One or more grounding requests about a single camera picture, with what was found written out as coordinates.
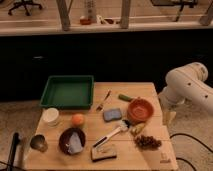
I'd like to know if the blue sponge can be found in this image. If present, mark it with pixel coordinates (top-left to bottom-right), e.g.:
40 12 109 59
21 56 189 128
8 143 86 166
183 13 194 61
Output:
103 108 122 122

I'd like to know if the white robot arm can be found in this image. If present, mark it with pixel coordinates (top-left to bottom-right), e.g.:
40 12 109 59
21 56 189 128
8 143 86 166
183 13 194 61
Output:
158 62 213 126

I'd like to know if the green plastic tray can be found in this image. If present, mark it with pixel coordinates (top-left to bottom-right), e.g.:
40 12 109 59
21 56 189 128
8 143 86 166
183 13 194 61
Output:
40 75 94 110

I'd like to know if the green cucumber toy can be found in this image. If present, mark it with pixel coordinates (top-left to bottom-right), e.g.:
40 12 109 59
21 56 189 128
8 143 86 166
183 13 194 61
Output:
118 94 133 102

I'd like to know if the orange bowl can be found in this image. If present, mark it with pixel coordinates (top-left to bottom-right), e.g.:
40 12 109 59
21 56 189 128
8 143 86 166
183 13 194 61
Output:
127 98 154 124

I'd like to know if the orange fruit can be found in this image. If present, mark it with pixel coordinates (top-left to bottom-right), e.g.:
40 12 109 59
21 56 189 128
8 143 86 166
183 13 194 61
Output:
71 113 85 127

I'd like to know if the yellow banana toy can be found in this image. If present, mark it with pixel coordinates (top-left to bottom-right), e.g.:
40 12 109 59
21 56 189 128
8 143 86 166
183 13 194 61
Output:
131 123 146 136

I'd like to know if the white cup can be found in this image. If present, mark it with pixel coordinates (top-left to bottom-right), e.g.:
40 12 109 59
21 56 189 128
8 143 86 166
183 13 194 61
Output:
42 108 59 126

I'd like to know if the dark brown bowl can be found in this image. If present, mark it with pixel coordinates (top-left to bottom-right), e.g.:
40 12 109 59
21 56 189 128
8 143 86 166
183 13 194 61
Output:
59 128 86 155

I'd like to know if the crumpled white cloth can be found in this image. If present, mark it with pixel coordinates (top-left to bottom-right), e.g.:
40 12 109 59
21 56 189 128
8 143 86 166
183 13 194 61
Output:
66 132 83 155

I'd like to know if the bunch of dark grapes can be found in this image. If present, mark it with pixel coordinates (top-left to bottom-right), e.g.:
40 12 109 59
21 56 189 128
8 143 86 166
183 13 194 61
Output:
134 135 162 150

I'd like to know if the red and white bottle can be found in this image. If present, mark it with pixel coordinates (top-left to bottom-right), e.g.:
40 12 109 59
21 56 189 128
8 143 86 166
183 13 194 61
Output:
80 0 97 25

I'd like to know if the metal cup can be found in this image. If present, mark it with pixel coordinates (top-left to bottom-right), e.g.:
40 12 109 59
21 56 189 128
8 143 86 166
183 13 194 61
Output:
30 134 48 152

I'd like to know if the black pole stand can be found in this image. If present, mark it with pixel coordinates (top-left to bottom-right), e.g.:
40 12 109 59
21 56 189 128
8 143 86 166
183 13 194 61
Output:
6 132 20 171

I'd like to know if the black office chair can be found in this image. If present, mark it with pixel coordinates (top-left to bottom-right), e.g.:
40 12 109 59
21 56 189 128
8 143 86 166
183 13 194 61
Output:
8 0 43 16

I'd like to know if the white handled spatula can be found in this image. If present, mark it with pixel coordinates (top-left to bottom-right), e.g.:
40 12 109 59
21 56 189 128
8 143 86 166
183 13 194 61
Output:
93 120 130 148

